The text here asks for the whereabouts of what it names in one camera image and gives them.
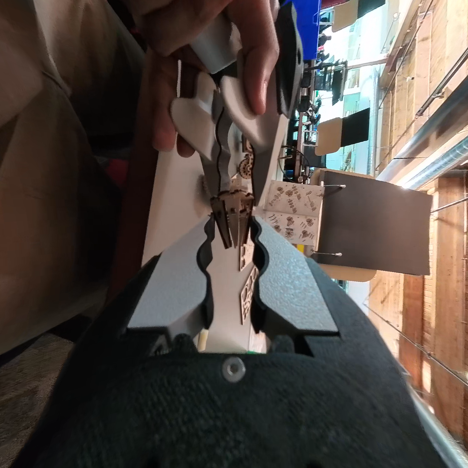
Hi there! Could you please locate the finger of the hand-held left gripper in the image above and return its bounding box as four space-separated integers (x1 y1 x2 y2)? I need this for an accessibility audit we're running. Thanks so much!
220 75 290 206
171 72 224 200

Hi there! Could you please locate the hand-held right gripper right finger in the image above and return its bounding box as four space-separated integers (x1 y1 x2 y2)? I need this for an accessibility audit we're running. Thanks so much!
250 216 339 336

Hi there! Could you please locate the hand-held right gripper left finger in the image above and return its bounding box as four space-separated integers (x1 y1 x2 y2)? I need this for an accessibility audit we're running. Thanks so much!
127 216 216 352

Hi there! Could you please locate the wooden model assembly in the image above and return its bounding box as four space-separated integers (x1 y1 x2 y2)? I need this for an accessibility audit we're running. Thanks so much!
209 186 255 250

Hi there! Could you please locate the grey desk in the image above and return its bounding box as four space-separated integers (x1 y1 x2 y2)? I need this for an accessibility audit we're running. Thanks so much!
141 117 293 353

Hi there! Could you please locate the person's left hand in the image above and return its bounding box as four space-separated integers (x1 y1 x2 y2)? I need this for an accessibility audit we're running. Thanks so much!
141 0 282 158

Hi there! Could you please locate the wooden motorcycle model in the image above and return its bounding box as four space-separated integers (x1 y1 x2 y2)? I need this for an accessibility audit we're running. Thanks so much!
238 137 258 180

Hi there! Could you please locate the blue plastic bin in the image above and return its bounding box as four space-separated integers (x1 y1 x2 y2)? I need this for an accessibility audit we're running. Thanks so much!
292 0 323 61

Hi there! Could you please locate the wooden puzzle sheet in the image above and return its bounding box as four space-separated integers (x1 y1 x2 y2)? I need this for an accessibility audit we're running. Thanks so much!
239 265 260 326

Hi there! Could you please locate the instruction booklet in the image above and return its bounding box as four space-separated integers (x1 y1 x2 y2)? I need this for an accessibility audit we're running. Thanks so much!
263 182 324 247

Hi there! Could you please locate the beige and black chair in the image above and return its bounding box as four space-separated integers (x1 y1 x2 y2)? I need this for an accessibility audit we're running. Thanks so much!
314 108 371 156
331 0 385 33

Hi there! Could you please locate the person's beige shirt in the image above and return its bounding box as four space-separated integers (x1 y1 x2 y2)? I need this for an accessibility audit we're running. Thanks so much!
0 0 154 355

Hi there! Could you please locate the black board with cords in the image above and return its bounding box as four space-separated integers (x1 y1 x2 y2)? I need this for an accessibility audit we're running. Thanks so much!
309 168 434 282

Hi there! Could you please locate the silver ventilation duct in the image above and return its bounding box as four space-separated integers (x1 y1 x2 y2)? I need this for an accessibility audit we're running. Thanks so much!
377 108 468 181
399 141 468 191

